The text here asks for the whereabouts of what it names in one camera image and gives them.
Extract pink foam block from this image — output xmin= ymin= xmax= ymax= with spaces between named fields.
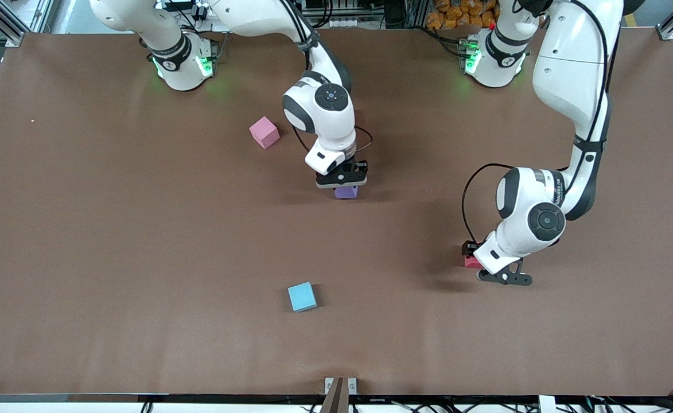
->
xmin=249 ymin=116 xmax=281 ymax=150

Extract blue foam block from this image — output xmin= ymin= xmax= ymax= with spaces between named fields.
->
xmin=287 ymin=282 xmax=318 ymax=313

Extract bag of oranges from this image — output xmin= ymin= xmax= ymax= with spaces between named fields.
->
xmin=426 ymin=0 xmax=500 ymax=29

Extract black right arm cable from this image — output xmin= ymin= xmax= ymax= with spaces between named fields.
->
xmin=279 ymin=0 xmax=374 ymax=167

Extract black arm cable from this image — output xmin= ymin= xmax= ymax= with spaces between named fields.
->
xmin=461 ymin=0 xmax=621 ymax=247
xmin=279 ymin=0 xmax=374 ymax=167

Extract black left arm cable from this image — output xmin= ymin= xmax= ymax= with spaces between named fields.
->
xmin=461 ymin=0 xmax=621 ymax=247

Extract grey metal bracket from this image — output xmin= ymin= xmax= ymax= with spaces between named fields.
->
xmin=320 ymin=376 xmax=357 ymax=413

